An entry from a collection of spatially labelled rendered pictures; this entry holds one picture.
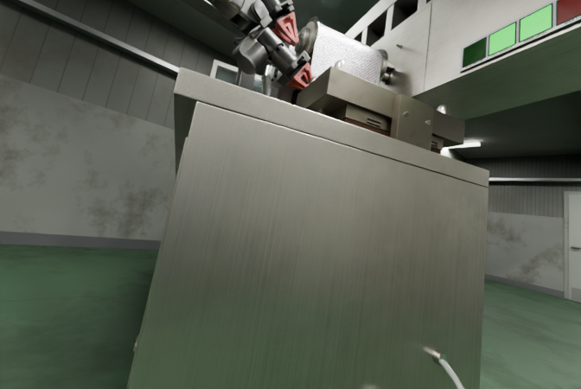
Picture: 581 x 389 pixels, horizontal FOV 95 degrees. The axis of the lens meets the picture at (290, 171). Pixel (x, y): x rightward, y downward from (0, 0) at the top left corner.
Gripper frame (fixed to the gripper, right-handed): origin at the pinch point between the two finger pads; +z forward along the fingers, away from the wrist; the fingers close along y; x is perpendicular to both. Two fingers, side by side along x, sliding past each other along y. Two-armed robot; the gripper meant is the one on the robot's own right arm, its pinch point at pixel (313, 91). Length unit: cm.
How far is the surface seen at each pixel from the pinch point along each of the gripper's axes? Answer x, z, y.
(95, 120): -34, -130, -302
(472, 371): -36, 56, 26
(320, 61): 8.1, -3.8, 0.2
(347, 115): -11.1, 6.0, 19.0
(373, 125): -8.3, 11.9, 19.0
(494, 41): 24.4, 20.6, 28.3
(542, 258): 304, 643, -262
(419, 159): -11.2, 20.8, 26.1
